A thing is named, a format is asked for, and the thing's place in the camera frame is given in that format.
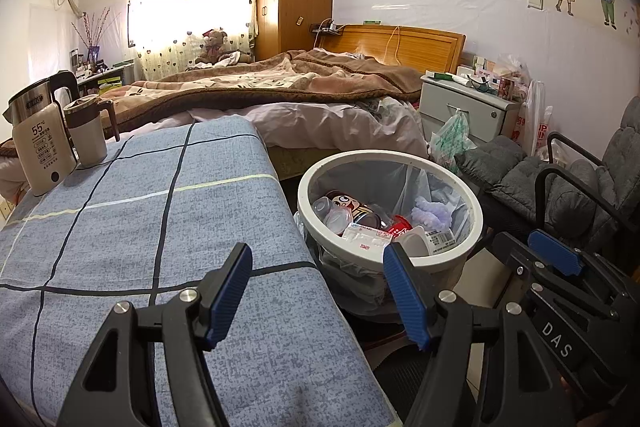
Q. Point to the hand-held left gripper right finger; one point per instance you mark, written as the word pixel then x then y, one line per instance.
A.
pixel 407 297

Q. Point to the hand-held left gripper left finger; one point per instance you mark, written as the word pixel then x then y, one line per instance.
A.
pixel 230 297

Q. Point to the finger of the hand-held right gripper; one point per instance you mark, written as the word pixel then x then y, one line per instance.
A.
pixel 510 249
pixel 552 252

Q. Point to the clear cup with red lid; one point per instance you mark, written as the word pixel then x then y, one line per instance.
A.
pixel 415 244

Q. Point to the red and white drink carton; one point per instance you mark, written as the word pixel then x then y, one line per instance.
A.
pixel 365 237

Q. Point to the clear bottle with red cap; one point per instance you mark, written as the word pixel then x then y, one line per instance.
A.
pixel 332 217

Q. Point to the grey padded chair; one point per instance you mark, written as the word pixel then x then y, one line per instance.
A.
pixel 505 167

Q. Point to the blue checked tablecloth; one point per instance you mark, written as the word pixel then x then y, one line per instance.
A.
pixel 125 232

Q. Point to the green patterned plastic bag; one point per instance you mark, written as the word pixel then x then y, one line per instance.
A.
pixel 452 137

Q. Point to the red and white plastic bag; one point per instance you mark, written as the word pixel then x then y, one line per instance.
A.
pixel 532 122

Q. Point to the white nightstand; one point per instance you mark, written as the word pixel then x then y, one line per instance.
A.
pixel 465 109

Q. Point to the pile of small boxes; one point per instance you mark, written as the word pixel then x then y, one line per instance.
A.
pixel 490 74

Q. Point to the pink bed sheet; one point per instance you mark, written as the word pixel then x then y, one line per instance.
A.
pixel 325 122

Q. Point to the beige mug with brown lid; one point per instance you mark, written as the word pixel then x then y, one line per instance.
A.
pixel 87 137

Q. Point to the wooden headboard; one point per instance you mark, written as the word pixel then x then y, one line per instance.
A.
pixel 425 47

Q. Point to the brown blanket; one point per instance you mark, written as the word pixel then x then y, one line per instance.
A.
pixel 275 82

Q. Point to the beige electric kettle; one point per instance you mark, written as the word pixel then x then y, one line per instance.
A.
pixel 42 147

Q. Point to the heart patterned curtain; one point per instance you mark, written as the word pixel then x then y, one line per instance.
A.
pixel 150 62

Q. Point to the brown teddy bear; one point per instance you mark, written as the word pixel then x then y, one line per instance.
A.
pixel 212 44

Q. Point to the cluttered desk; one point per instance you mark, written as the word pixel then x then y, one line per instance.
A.
pixel 110 72

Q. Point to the brown fleece cloth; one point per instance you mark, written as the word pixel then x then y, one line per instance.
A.
pixel 7 149

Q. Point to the vase with purple branches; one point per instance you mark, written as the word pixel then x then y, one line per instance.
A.
pixel 92 54

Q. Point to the white wall switch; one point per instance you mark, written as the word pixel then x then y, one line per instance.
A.
pixel 536 1

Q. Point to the small black wall shelf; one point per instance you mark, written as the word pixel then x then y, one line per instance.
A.
pixel 325 28

